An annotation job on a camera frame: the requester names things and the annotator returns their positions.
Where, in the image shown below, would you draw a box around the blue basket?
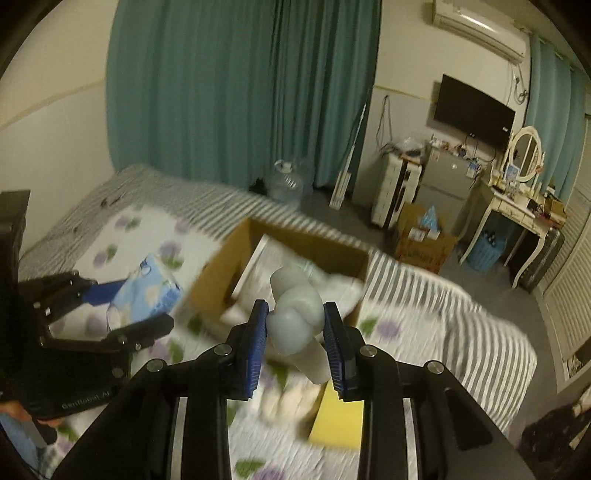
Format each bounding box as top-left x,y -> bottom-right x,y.
465,228 -> 508,272

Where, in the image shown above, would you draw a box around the yellow flat packet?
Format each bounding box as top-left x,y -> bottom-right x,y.
308,382 -> 366,452

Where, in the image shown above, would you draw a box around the grey mini fridge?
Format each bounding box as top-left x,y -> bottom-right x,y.
418,143 -> 483,217

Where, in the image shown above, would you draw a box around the white leaning poles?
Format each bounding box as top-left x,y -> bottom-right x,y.
329,104 -> 369,209

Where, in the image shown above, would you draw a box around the clear water jug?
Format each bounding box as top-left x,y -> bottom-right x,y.
268,158 -> 315,210

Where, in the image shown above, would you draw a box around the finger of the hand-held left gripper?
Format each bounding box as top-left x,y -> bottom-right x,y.
18,271 -> 130,331
105,314 -> 176,352

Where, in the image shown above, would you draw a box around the brown cardboard box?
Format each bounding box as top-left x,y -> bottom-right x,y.
188,217 -> 371,334

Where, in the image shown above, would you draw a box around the white cloth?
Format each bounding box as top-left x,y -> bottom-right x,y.
222,235 -> 366,326

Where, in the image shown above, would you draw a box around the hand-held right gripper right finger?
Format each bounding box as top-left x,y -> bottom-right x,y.
322,301 -> 536,480

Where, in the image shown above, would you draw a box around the white louvered wardrobe door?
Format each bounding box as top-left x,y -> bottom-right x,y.
538,187 -> 591,395

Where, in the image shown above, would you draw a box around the oval vanity mirror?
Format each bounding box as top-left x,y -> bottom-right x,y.
503,126 -> 544,184

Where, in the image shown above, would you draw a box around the dark cloth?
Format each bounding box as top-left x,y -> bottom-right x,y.
521,401 -> 591,480

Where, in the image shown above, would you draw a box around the floral quilt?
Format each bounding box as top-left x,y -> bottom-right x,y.
46,203 -> 462,480

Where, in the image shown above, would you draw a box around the person's left hand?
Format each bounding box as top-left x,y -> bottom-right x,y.
0,401 -> 63,431

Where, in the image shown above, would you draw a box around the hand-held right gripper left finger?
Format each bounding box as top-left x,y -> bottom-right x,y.
51,300 -> 270,480

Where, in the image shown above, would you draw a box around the white air conditioner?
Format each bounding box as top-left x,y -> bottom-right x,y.
431,0 -> 528,63

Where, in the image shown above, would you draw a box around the narrow teal curtain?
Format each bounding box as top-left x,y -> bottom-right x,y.
524,32 -> 591,204

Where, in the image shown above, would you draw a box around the white drawer cabinet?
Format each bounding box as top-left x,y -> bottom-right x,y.
370,151 -> 424,229

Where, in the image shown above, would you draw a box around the wide teal curtain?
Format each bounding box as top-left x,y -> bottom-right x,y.
105,0 -> 384,188

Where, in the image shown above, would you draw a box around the bed with striped sheet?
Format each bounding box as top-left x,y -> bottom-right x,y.
18,164 -> 539,480

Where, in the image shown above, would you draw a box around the black suitcase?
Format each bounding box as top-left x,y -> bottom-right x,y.
521,227 -> 566,294

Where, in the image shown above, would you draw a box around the grey-white knotted soft toy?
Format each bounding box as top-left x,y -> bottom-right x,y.
269,265 -> 329,385

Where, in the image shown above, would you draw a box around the cream soft item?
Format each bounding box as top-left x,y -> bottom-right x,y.
256,381 -> 326,428

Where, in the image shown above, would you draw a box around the printed cardboard box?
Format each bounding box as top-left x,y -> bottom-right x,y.
394,203 -> 459,274

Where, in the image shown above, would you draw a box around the cream dressing table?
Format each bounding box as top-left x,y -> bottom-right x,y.
459,173 -> 568,291

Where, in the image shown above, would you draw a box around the black wall television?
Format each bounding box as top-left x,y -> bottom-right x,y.
434,73 -> 517,149

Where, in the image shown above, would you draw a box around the blue tissue packet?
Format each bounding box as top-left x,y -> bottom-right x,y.
107,253 -> 184,330

